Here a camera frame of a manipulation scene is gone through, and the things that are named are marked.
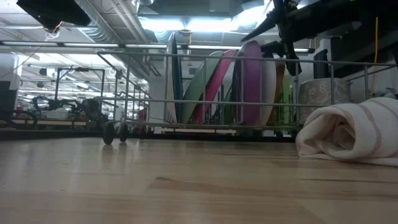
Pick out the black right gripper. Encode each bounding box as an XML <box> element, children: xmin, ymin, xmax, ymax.
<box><xmin>241</xmin><ymin>0</ymin><xmax>363</xmax><ymax>77</ymax></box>

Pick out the beige plate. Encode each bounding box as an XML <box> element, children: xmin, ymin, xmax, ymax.
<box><xmin>269</xmin><ymin>60</ymin><xmax>286</xmax><ymax>125</ymax></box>

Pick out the purple plate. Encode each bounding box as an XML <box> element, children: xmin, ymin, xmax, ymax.
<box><xmin>233</xmin><ymin>40</ymin><xmax>277</xmax><ymax>126</ymax></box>

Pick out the translucent green plate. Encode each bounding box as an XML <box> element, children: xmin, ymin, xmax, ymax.
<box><xmin>281</xmin><ymin>73</ymin><xmax>295</xmax><ymax>125</ymax></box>

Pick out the pink plate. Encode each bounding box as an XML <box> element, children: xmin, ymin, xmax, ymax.
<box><xmin>194</xmin><ymin>49</ymin><xmax>239</xmax><ymax>124</ymax></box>

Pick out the light green plate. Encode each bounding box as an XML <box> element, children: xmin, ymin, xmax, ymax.
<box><xmin>222</xmin><ymin>90</ymin><xmax>239</xmax><ymax>125</ymax></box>

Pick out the pale sage green plate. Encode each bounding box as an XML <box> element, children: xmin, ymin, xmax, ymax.
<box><xmin>181</xmin><ymin>50</ymin><xmax>224</xmax><ymax>124</ymax></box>

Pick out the white and navy plate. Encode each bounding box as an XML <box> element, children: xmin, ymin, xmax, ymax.
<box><xmin>164</xmin><ymin>32</ymin><xmax>184</xmax><ymax>124</ymax></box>

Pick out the light wooden desk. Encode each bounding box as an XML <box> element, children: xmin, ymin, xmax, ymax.
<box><xmin>161</xmin><ymin>128</ymin><xmax>238</xmax><ymax>134</ymax></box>

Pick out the white striped towel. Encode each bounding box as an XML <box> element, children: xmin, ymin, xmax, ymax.
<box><xmin>295</xmin><ymin>96</ymin><xmax>398</xmax><ymax>167</ymax></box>

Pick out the long ceiling strip light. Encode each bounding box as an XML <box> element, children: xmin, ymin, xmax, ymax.
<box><xmin>0</xmin><ymin>40</ymin><xmax>315</xmax><ymax>54</ymax></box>

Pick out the background wooden table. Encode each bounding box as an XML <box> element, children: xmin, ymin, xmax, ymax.
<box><xmin>0</xmin><ymin>119</ymin><xmax>88</xmax><ymax>127</ymax></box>

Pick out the yellow cable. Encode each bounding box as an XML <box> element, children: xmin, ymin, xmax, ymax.
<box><xmin>371</xmin><ymin>17</ymin><xmax>379</xmax><ymax>97</ymax></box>

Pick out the black metal rig frame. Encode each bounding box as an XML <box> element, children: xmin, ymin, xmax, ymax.
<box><xmin>0</xmin><ymin>129</ymin><xmax>296</xmax><ymax>143</ymax></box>

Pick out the spiral silver ventilation duct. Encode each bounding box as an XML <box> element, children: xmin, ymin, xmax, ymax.
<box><xmin>74</xmin><ymin>0</ymin><xmax>122</xmax><ymax>43</ymax></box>

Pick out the grey wire dish rack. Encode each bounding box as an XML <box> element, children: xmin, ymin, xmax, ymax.
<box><xmin>93</xmin><ymin>50</ymin><xmax>398</xmax><ymax>146</ymax></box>

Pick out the background black rig frame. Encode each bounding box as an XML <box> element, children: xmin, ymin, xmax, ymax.
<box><xmin>54</xmin><ymin>67</ymin><xmax>106</xmax><ymax>110</ymax></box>

